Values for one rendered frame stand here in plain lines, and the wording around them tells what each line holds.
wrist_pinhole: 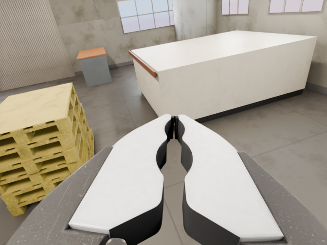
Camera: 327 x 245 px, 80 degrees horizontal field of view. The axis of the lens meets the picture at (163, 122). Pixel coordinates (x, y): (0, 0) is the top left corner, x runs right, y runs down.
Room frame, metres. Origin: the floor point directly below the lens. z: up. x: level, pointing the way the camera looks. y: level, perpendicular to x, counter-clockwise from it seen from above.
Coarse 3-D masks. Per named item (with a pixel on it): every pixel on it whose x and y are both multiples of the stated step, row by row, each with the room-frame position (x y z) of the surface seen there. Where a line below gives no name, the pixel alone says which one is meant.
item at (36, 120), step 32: (32, 96) 2.41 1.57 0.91; (64, 96) 2.22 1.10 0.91; (0, 128) 1.60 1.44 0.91; (32, 128) 1.56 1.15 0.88; (64, 128) 1.62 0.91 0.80; (0, 160) 1.54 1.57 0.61; (32, 160) 1.48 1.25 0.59; (64, 160) 1.60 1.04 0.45; (0, 192) 1.42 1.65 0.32; (32, 192) 1.53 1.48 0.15
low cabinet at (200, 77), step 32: (256, 32) 4.37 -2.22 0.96; (160, 64) 2.85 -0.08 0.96; (192, 64) 2.62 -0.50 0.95; (224, 64) 2.74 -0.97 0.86; (256, 64) 2.87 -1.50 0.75; (288, 64) 3.01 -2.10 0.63; (160, 96) 2.57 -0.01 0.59; (192, 96) 2.61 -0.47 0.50; (224, 96) 2.74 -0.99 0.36; (256, 96) 2.89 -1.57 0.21; (288, 96) 3.06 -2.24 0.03
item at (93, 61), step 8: (96, 48) 6.94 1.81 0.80; (80, 56) 5.72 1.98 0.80; (88, 56) 5.53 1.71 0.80; (96, 56) 5.60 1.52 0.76; (104, 56) 5.65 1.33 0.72; (80, 64) 5.49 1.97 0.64; (88, 64) 5.54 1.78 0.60; (96, 64) 5.59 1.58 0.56; (104, 64) 5.64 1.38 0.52; (88, 72) 5.52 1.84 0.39; (96, 72) 5.57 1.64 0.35; (104, 72) 5.62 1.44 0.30; (88, 80) 5.51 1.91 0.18; (96, 80) 5.56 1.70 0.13; (104, 80) 5.61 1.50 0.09
